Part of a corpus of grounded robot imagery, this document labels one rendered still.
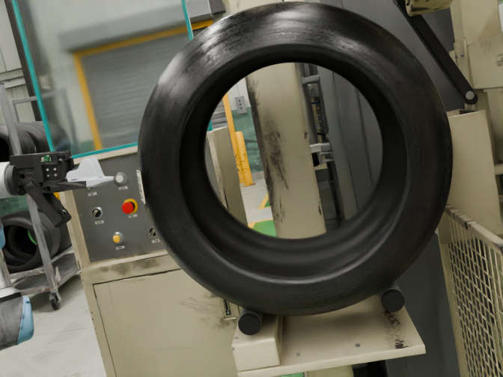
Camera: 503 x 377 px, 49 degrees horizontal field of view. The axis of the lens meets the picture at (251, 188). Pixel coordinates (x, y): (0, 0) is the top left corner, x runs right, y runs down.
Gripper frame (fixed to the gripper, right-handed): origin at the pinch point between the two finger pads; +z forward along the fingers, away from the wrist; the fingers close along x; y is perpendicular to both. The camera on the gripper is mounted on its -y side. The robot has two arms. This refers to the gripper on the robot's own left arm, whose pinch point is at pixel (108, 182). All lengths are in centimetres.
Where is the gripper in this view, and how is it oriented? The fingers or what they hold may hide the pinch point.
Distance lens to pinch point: 117.3
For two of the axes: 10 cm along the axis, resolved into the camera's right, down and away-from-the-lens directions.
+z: 9.9, -0.7, -0.9
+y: -0.8, -9.9, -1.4
